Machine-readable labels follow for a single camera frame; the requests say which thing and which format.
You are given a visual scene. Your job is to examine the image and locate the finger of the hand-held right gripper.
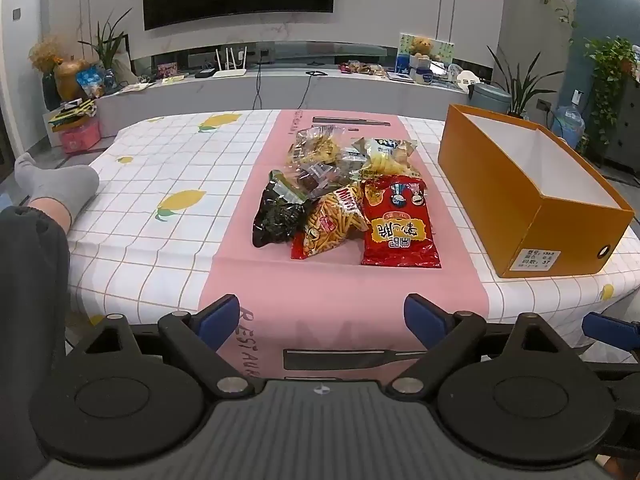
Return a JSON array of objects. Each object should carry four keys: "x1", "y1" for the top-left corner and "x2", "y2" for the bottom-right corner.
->
[{"x1": 582, "y1": 311, "x2": 640, "y2": 361}]

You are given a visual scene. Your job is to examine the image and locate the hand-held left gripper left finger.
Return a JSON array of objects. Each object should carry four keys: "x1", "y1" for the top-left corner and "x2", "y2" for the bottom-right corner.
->
[{"x1": 75, "y1": 294, "x2": 257, "y2": 397}]

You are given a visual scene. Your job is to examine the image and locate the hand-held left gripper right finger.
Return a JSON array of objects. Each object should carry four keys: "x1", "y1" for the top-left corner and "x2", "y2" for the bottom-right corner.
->
[{"x1": 386, "y1": 294, "x2": 568, "y2": 396}]

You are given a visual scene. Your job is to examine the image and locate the red chip bag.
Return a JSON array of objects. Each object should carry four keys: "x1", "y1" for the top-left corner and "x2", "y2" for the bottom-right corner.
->
[{"x1": 359, "y1": 175, "x2": 442, "y2": 268}]

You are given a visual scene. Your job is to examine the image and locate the black seaweed snack bag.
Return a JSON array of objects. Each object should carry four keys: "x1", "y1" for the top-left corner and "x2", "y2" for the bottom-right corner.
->
[{"x1": 251, "y1": 170, "x2": 311, "y2": 249}]

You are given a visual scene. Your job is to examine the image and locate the red yellow fries snack bag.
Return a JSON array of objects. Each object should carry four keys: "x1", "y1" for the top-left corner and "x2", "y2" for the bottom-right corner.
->
[{"x1": 291, "y1": 182, "x2": 371, "y2": 261}]

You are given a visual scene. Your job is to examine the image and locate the orange cardboard box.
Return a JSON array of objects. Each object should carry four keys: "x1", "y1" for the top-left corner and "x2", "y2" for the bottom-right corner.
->
[{"x1": 437, "y1": 104, "x2": 636, "y2": 279}]

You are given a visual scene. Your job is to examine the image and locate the white green potato chip bag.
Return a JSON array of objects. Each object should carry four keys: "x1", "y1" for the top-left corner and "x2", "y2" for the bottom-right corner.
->
[{"x1": 351, "y1": 136, "x2": 420, "y2": 179}]

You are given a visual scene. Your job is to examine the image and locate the clear packet of chocolate cake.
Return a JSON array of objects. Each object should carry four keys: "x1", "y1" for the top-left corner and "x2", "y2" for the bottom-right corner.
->
[{"x1": 295, "y1": 162, "x2": 341, "y2": 196}]

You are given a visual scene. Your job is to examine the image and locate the clear bag of yellow crisps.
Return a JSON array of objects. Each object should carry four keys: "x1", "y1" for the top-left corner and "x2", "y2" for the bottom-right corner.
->
[{"x1": 286, "y1": 126, "x2": 347, "y2": 167}]

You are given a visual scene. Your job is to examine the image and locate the pile of snacks on counter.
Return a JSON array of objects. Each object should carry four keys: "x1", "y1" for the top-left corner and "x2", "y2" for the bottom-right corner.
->
[{"x1": 340, "y1": 60, "x2": 388, "y2": 77}]

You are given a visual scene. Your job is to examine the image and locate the lemon print checked tablecloth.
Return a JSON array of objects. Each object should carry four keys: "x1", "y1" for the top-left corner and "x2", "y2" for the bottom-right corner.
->
[{"x1": 65, "y1": 109, "x2": 640, "y2": 396}]

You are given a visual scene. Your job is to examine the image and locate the dark side cabinet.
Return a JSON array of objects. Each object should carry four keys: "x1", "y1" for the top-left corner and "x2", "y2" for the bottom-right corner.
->
[{"x1": 602, "y1": 77, "x2": 640, "y2": 171}]

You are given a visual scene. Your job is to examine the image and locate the blue water jug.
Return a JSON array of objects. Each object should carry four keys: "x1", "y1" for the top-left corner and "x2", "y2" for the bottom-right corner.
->
[{"x1": 552, "y1": 105, "x2": 586, "y2": 143}]

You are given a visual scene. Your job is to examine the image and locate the grey television counter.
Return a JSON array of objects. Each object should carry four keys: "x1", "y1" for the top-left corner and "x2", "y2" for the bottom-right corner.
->
[{"x1": 95, "y1": 40, "x2": 481, "y2": 126}]

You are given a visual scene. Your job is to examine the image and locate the grey trash bin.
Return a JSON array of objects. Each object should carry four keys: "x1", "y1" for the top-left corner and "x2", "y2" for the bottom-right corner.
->
[{"x1": 470, "y1": 82, "x2": 513, "y2": 113}]

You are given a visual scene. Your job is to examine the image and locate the pink storage box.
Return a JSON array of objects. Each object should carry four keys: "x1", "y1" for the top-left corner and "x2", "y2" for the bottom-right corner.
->
[{"x1": 60, "y1": 120, "x2": 102, "y2": 154}]

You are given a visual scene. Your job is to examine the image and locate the white round item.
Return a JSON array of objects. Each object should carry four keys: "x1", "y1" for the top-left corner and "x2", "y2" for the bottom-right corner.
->
[{"x1": 447, "y1": 62, "x2": 483, "y2": 93}]

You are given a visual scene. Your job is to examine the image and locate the white router with antennas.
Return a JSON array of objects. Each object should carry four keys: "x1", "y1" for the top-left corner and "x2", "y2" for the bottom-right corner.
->
[{"x1": 212, "y1": 47, "x2": 249, "y2": 78}]

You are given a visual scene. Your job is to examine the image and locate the tall-leaf floor plant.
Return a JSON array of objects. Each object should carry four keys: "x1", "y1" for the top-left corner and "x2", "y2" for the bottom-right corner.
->
[{"x1": 487, "y1": 45, "x2": 566, "y2": 118}]

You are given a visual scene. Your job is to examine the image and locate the stack of yellow black items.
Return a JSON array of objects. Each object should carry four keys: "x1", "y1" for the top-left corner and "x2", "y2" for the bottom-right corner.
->
[{"x1": 47, "y1": 99, "x2": 98, "y2": 131}]

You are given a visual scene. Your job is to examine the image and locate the bushy green potted plant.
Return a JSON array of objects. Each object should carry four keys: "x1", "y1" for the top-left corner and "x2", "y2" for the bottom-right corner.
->
[{"x1": 582, "y1": 36, "x2": 638, "y2": 146}]

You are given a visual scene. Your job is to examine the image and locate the teddy bear picture board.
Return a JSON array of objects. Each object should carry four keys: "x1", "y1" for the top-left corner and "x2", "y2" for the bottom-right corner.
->
[{"x1": 398, "y1": 33, "x2": 454, "y2": 81}]

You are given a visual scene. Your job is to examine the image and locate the blue snack bags on counter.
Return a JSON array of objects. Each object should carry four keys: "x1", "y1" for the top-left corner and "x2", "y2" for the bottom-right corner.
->
[{"x1": 75, "y1": 65, "x2": 116, "y2": 98}]

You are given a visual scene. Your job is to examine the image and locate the golden round vase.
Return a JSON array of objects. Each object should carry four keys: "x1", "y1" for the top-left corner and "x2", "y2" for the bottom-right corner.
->
[{"x1": 54, "y1": 58, "x2": 91, "y2": 101}]

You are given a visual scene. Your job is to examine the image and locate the long-leaf potted plant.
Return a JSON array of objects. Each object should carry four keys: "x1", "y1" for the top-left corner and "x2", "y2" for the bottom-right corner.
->
[{"x1": 77, "y1": 7, "x2": 138, "y2": 86}]

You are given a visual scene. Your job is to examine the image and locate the dried flower bouquet in vase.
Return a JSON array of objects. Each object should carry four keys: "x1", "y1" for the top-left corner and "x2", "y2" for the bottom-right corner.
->
[{"x1": 27, "y1": 35, "x2": 66, "y2": 111}]

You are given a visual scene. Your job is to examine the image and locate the looped black cable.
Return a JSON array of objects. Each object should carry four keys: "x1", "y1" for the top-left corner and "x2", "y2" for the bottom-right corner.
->
[{"x1": 287, "y1": 70, "x2": 326, "y2": 111}]

